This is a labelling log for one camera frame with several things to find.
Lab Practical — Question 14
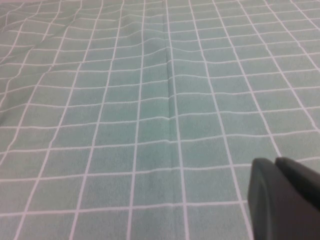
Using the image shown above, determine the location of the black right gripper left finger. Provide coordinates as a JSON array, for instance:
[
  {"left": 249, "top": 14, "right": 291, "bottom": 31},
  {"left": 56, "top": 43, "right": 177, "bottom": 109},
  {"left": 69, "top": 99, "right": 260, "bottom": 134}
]
[{"left": 247, "top": 157, "right": 320, "bottom": 240}]

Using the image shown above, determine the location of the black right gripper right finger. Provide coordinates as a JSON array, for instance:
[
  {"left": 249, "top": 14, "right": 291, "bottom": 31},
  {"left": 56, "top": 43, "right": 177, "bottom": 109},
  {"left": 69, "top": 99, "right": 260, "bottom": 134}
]
[{"left": 275, "top": 156, "right": 320, "bottom": 200}]

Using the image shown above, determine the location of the green white-grid tablecloth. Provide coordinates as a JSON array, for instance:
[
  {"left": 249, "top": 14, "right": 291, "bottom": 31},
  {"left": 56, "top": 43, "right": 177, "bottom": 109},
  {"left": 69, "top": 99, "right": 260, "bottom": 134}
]
[{"left": 0, "top": 0, "right": 320, "bottom": 240}]

